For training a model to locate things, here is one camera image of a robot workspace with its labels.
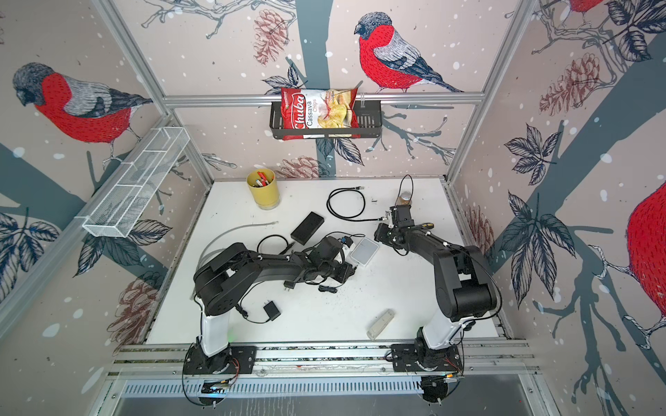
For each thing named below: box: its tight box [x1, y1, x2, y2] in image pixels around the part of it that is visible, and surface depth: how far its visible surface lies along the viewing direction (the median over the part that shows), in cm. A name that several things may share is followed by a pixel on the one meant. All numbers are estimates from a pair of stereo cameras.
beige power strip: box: [365, 309, 395, 341], surface depth 79 cm
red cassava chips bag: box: [280, 87, 361, 141], surface depth 90 cm
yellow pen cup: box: [246, 168, 281, 211], surface depth 109 cm
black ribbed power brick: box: [290, 211, 326, 246], surface depth 103 cm
